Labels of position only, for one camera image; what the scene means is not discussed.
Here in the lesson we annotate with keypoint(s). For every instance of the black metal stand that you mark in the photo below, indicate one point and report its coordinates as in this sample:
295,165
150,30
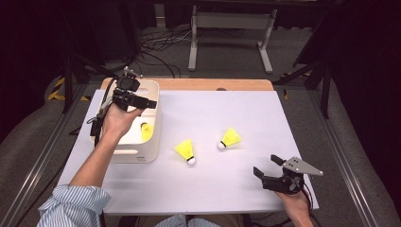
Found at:
325,85

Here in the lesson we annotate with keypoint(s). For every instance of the black tripod stand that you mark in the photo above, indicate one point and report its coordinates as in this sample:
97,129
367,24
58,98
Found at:
67,78

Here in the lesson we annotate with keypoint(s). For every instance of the aluminium rail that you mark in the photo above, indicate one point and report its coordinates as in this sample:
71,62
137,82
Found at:
31,176
343,164

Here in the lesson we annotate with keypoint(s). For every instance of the yellow shuttlecock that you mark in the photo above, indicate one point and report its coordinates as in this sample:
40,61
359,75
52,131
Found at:
231,138
147,132
185,148

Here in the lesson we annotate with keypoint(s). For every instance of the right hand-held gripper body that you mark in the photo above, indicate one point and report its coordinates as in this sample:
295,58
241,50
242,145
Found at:
283,183

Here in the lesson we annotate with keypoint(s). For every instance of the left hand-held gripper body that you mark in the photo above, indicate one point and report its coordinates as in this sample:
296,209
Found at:
127,84

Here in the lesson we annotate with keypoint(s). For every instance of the white plastic storage bin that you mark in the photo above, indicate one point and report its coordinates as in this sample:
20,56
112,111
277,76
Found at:
148,151

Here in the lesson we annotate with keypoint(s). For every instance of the person's left hand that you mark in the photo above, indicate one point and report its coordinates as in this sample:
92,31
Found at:
118,123

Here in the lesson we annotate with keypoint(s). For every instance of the person's right hand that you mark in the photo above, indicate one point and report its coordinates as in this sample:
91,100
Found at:
298,208

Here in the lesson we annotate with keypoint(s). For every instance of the white board sheet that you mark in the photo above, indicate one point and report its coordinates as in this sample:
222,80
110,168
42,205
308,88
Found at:
220,189

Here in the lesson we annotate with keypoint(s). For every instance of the white metal stand frame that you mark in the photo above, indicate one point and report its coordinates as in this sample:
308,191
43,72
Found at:
231,21

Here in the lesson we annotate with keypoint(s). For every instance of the yellow black floor tape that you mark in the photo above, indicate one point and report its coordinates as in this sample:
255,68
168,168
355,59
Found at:
56,92

